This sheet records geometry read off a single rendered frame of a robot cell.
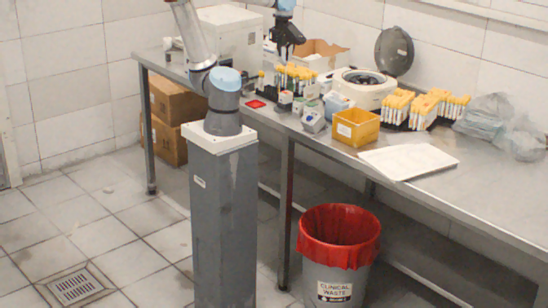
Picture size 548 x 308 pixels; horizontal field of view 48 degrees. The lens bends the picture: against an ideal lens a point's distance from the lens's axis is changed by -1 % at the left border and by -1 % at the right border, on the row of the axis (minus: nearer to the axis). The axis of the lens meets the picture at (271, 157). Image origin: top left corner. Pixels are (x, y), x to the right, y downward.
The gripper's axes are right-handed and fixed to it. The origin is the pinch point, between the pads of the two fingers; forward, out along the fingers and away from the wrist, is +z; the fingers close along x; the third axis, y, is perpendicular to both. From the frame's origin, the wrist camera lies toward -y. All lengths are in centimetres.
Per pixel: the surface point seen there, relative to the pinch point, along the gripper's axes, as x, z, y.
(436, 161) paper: -11, 19, -72
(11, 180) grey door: 75, 103, 160
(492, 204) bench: -4, 21, -100
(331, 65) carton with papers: -37.2, 11.3, 10.0
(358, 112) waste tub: -9.3, 12.4, -33.8
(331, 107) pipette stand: -6.0, 13.9, -22.1
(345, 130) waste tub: 3.3, 15.0, -39.3
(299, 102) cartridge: -0.4, 14.4, -9.0
